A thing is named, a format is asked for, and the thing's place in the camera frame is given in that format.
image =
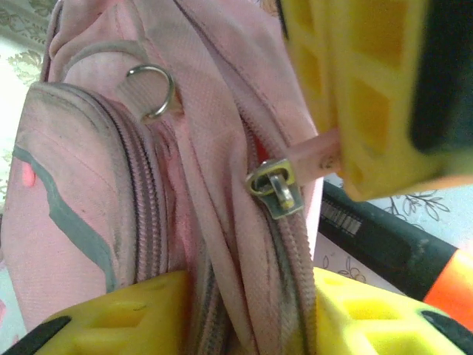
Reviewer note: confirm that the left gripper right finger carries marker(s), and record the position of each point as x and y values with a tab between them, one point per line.
369	321

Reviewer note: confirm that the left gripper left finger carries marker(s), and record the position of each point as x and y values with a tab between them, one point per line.
122	318

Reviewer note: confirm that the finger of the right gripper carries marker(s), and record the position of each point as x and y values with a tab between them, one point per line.
310	66
388	111

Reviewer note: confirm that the black orange highlighter marker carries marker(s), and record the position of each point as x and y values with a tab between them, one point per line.
388	244

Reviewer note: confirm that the pink backpack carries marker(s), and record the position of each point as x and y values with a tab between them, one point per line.
92	185

